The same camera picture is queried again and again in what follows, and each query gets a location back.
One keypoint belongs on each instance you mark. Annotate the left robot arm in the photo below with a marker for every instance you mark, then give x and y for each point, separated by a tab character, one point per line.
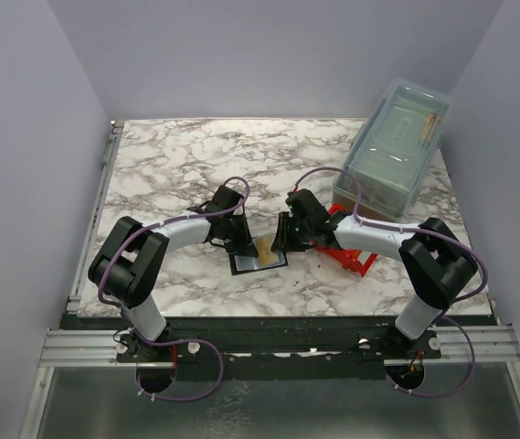
126	267

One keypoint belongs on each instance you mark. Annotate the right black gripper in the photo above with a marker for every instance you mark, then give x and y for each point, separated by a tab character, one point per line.
282	240

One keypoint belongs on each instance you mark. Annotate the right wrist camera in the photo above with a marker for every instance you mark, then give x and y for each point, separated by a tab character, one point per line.
306	209

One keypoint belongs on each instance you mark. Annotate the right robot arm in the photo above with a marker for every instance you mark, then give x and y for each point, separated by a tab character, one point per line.
438	265

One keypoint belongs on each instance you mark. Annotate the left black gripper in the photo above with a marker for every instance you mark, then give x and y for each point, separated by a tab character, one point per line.
245	246

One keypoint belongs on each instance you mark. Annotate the red plastic bin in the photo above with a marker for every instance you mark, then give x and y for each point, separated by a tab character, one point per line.
356	261

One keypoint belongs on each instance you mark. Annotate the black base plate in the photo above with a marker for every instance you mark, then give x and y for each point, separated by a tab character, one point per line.
279	332

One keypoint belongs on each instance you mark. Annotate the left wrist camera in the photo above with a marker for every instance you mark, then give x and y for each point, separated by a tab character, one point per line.
226	200

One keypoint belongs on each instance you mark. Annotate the clear plastic storage box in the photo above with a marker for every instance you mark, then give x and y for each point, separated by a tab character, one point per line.
392	151

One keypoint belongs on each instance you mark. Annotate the aluminium mounting rail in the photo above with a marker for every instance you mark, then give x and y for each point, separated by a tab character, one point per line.
79	348

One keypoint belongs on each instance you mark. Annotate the black leather card holder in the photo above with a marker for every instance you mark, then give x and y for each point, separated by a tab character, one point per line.
265	260

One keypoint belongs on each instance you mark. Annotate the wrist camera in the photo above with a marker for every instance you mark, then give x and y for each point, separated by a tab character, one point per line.
226	200
306	209

